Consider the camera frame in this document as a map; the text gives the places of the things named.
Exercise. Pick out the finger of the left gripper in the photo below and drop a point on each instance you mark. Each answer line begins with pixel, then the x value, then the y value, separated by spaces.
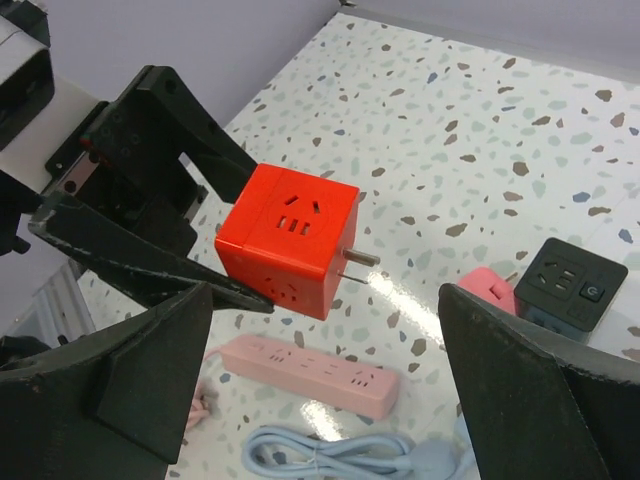
pixel 223 163
pixel 142 271

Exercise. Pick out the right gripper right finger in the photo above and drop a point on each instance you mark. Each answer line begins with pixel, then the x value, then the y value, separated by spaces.
pixel 538 405

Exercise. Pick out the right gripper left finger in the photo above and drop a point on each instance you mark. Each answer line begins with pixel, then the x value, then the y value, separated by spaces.
pixel 111 405

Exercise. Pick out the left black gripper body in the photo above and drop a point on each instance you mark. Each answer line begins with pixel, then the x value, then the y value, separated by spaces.
pixel 120 161

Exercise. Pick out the red cube plug adapter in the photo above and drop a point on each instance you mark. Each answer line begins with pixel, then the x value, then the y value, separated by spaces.
pixel 290 236

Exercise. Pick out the black cube plug adapter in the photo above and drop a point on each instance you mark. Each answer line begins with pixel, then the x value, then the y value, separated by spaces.
pixel 567 289

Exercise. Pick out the pink plug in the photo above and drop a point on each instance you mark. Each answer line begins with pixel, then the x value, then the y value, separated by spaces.
pixel 490 287

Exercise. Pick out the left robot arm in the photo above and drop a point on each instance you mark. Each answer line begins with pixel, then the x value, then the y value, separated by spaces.
pixel 38 110

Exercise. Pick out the pink power strip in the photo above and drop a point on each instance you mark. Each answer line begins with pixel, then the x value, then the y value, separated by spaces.
pixel 357 387

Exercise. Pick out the aluminium frame rail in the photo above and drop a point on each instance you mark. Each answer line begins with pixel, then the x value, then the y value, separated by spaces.
pixel 59 312

